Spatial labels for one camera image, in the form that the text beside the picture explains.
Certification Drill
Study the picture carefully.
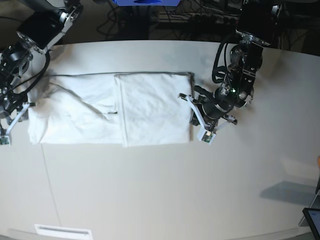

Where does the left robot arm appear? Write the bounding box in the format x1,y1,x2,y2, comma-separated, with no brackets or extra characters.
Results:
190,0,283,131

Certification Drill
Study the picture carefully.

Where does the blue box at top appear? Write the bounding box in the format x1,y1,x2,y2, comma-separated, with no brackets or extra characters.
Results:
112,0,180,7

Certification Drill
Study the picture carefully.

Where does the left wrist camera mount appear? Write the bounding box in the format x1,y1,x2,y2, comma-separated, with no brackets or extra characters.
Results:
178,93,238,145

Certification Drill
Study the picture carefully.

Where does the dark tablet device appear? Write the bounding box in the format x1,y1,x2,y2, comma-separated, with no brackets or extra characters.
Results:
302,208,320,240

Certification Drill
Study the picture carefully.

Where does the black power strip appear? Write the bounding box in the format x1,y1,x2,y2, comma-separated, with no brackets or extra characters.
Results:
192,13,239,25

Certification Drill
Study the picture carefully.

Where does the white label on table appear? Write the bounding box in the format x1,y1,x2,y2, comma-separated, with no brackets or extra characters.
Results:
34,224,93,240

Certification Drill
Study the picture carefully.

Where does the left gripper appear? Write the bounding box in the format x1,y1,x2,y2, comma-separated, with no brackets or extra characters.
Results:
189,85,247,128

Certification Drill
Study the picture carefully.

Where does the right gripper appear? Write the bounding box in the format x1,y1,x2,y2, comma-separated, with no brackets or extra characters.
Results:
0,88,27,125

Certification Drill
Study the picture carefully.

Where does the white printed T-shirt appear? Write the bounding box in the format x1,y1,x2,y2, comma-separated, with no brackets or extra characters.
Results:
28,72,192,147

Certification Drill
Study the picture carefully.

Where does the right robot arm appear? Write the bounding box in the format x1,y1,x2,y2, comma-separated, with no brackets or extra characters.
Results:
0,0,83,124

